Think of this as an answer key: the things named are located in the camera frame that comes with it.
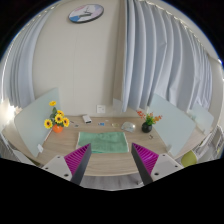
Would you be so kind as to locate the white wall socket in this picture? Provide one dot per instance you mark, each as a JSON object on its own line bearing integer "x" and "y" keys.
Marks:
{"x": 101, "y": 109}

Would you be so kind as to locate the right grey curtain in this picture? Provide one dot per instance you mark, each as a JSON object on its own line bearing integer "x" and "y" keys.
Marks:
{"x": 163, "y": 57}

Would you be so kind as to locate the round wall clock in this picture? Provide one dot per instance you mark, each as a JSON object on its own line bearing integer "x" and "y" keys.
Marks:
{"x": 86, "y": 13}

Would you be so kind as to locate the small white box device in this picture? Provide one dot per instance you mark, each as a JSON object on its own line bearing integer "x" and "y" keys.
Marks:
{"x": 87, "y": 119}

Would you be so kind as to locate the green towel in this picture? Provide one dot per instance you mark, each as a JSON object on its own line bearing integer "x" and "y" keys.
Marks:
{"x": 108, "y": 142}

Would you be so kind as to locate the far right frosted divider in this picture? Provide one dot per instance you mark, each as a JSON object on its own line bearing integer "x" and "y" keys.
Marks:
{"x": 202, "y": 118}

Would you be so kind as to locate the left frosted desk divider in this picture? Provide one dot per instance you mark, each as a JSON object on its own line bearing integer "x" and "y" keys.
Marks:
{"x": 30, "y": 121}

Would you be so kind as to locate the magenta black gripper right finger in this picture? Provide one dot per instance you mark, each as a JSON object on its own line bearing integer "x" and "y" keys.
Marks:
{"x": 145, "y": 160}

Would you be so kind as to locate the left grey curtain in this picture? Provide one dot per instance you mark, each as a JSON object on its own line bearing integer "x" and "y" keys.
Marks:
{"x": 16, "y": 82}

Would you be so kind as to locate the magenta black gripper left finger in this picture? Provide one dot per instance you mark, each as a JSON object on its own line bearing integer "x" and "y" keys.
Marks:
{"x": 77, "y": 162}

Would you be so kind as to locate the grey curtain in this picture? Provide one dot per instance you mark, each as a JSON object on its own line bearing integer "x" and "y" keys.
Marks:
{"x": 163, "y": 57}
{"x": 16, "y": 82}

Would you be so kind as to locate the frosted desk divider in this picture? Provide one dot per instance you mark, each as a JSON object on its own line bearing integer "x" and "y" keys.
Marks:
{"x": 175, "y": 127}
{"x": 30, "y": 121}

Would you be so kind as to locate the sunflowers in orange vase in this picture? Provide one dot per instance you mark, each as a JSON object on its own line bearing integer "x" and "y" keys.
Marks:
{"x": 57, "y": 121}

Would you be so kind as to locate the small blue object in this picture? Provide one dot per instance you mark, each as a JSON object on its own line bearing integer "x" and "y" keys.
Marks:
{"x": 101, "y": 124}

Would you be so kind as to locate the right frosted desk divider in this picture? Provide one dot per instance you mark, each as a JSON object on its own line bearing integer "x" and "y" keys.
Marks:
{"x": 175, "y": 127}

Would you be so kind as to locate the orange flowers in black vase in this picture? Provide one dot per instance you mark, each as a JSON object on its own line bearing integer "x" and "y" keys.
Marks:
{"x": 149, "y": 120}

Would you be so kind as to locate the grey computer mouse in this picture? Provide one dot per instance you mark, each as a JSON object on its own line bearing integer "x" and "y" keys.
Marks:
{"x": 128, "y": 126}

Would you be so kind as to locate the yellow-green chair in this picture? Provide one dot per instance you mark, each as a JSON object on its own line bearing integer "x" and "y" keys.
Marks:
{"x": 189, "y": 159}

